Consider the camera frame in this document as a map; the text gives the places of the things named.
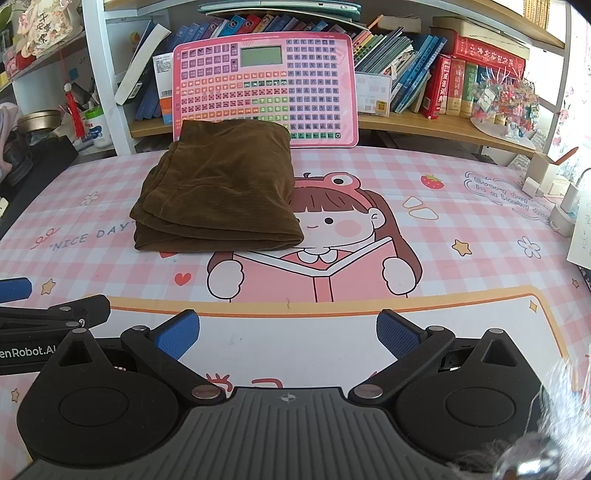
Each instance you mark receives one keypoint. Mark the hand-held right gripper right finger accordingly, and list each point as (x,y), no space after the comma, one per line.
(399,334)

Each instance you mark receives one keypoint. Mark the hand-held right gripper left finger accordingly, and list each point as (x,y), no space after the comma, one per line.
(178,334)

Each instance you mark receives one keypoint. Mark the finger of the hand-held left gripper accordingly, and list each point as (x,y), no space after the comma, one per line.
(14,288)
(83,308)

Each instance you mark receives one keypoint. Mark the brown shorts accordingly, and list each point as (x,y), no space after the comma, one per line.
(217,184)

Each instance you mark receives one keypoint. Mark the pink checked printed desk mat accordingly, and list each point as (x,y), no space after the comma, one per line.
(461,258)

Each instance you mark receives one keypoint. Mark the black case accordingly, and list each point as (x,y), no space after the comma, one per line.
(41,170)

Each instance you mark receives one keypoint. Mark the gold round tin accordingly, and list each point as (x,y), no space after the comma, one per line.
(39,122)

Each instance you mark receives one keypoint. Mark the lilac cloth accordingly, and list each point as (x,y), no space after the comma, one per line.
(7,120)

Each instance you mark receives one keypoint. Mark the white jar with green lid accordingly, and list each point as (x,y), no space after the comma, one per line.
(96,127)

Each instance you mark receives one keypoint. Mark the red tassel ornament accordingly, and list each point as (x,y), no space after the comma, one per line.
(74,113)

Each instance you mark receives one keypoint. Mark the stack of papers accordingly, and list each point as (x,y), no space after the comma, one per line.
(581,240)

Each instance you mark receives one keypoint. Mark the white charger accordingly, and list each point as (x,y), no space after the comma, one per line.
(565,207)

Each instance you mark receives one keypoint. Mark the white wooden bookshelf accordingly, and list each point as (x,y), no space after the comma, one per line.
(104,92)

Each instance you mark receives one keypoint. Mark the row of slim colourful books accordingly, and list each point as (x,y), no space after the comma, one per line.
(147,99)

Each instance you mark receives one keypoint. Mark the small cardboard box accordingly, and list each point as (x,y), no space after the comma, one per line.
(545,168)

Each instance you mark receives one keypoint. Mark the white box with orange label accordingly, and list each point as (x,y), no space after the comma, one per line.
(164,87)

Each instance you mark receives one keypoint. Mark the translucent white plastic box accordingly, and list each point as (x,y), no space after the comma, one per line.
(373,94)

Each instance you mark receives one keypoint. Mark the red upright dictionary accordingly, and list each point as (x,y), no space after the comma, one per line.
(436,87)

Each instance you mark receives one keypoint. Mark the white leaning book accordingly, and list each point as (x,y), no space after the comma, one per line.
(141,62)

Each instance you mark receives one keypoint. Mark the colourful candy bouquet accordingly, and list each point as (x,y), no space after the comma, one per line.
(505,99)

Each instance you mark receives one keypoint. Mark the row of leaning blue textbooks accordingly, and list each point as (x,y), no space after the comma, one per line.
(401,69)

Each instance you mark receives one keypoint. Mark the cream hanging plaque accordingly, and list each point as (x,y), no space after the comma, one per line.
(44,23)

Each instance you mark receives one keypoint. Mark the pink learning tablet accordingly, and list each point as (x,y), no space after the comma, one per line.
(295,83)

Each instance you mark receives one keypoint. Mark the red thick lying book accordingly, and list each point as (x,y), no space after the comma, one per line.
(489,53)

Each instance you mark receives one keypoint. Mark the beige lying book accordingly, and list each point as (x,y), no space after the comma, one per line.
(475,30)

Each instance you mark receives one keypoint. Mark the teal flat case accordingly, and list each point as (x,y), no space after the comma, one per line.
(277,8)

